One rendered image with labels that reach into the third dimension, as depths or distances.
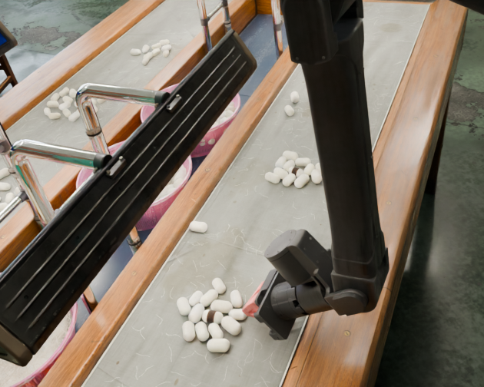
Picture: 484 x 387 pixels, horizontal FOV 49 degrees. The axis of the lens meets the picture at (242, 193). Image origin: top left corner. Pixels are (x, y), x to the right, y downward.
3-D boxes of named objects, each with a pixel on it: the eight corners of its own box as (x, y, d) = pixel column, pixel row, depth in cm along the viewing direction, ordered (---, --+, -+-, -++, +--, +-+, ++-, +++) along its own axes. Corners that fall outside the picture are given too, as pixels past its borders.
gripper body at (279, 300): (250, 315, 79) (283, 307, 74) (275, 266, 86) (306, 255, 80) (278, 342, 81) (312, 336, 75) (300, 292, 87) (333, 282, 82)
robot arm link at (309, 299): (345, 315, 72) (357, 286, 76) (314, 280, 71) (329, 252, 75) (309, 323, 77) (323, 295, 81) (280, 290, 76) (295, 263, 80)
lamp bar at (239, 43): (258, 68, 93) (254, 29, 89) (25, 371, 52) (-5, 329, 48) (218, 64, 96) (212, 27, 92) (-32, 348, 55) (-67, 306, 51)
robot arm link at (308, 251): (370, 312, 67) (387, 266, 73) (315, 247, 64) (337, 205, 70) (303, 327, 75) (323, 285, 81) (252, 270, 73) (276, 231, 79)
